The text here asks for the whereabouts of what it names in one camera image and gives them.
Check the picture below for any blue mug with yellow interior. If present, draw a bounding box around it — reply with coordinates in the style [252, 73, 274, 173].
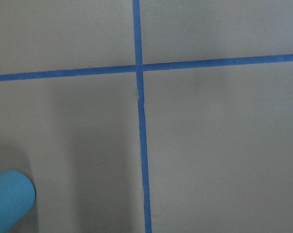
[0, 170, 36, 233]

